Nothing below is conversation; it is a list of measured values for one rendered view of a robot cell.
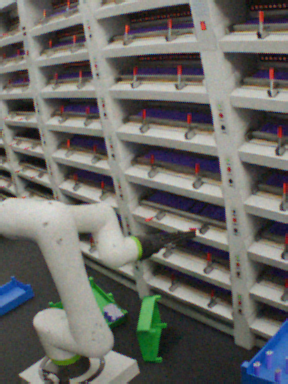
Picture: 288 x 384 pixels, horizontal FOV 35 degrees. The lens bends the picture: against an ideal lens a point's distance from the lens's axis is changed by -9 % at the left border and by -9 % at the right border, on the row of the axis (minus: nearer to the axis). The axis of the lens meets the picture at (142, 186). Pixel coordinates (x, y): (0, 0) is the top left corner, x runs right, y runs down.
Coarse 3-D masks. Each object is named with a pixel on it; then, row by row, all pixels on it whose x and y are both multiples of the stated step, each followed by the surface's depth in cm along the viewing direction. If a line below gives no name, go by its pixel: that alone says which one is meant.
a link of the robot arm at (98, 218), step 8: (40, 200) 147; (72, 208) 154; (80, 208) 158; (88, 208) 161; (96, 208) 164; (104, 208) 167; (112, 208) 170; (80, 216) 155; (88, 216) 159; (96, 216) 162; (104, 216) 165; (112, 216) 168; (80, 224) 155; (88, 224) 159; (96, 224) 162; (104, 224) 165; (112, 224) 167; (80, 232) 159; (88, 232) 163; (96, 232) 165; (104, 232) 165
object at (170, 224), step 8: (144, 192) 230; (152, 192) 233; (136, 200) 228; (136, 208) 228; (136, 216) 226; (144, 216) 221; (168, 216) 213; (152, 224) 219; (160, 224) 213; (168, 224) 208; (176, 224) 206; (184, 224) 204; (192, 224) 201; (176, 232) 207; (208, 232) 193; (216, 232) 190; (224, 232) 188; (200, 240) 196; (208, 240) 191; (216, 240) 186; (224, 240) 184; (224, 248) 185
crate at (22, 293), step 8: (0, 288) 274; (8, 288) 279; (16, 288) 281; (24, 288) 276; (0, 296) 274; (8, 296) 273; (16, 296) 272; (24, 296) 266; (32, 296) 270; (0, 304) 264; (8, 304) 257; (16, 304) 261; (0, 312) 252
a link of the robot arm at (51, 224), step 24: (24, 216) 125; (48, 216) 121; (72, 216) 125; (48, 240) 121; (72, 240) 124; (48, 264) 127; (72, 264) 126; (72, 288) 128; (72, 312) 130; (96, 312) 133; (72, 336) 136; (96, 336) 133
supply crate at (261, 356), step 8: (280, 328) 125; (272, 336) 123; (280, 336) 127; (272, 344) 123; (280, 344) 125; (264, 352) 120; (280, 352) 122; (256, 360) 117; (264, 360) 121; (272, 360) 120; (280, 360) 119; (248, 368) 111; (264, 368) 117; (272, 368) 117; (280, 368) 116; (248, 376) 111; (256, 376) 109; (264, 376) 114; (272, 376) 113
